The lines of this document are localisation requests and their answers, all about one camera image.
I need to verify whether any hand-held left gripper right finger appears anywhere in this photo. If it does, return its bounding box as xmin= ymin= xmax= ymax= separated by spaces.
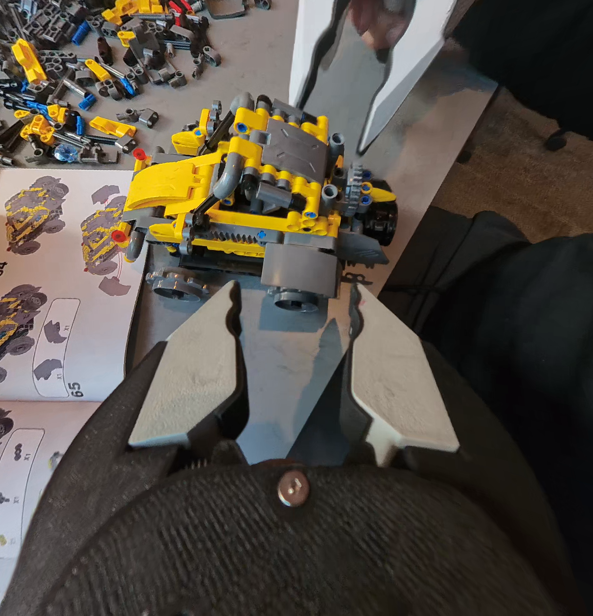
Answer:
xmin=337 ymin=283 xmax=461 ymax=467

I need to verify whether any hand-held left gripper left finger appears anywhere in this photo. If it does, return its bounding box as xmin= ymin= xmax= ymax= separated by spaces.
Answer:
xmin=127 ymin=280 xmax=253 ymax=450

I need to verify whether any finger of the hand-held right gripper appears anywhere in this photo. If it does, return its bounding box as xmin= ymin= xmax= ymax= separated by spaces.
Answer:
xmin=356 ymin=0 xmax=459 ymax=156
xmin=289 ymin=0 xmax=350 ymax=111

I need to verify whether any yellow toy brick vehicle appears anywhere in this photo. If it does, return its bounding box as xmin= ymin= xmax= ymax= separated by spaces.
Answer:
xmin=123 ymin=94 xmax=400 ymax=313

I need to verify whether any person's right hand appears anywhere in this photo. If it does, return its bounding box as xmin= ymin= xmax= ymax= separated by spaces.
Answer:
xmin=349 ymin=0 xmax=417 ymax=51

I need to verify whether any person's dark clothed body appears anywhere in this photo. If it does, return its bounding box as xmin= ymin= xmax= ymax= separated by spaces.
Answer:
xmin=378 ymin=207 xmax=593 ymax=616

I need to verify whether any building instruction booklet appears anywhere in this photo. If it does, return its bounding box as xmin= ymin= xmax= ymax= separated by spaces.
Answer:
xmin=0 ymin=168 xmax=148 ymax=559

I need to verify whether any pile of loose brick parts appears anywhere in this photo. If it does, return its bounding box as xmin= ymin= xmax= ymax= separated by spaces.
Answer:
xmin=0 ymin=0 xmax=273 ymax=167

